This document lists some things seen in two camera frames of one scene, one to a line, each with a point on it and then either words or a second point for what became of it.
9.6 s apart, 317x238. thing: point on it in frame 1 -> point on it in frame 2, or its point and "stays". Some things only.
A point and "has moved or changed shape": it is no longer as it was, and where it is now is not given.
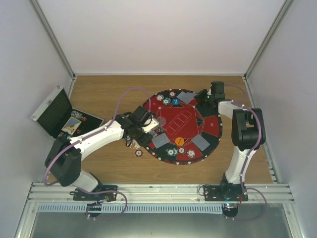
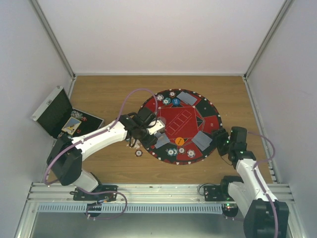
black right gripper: [198, 97] -> [218, 135]
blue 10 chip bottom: [190, 153] stays
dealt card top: [187, 97] has moved or changed shape
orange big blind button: [179, 141] stays
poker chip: [138, 152] stays
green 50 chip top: [166, 101] stays
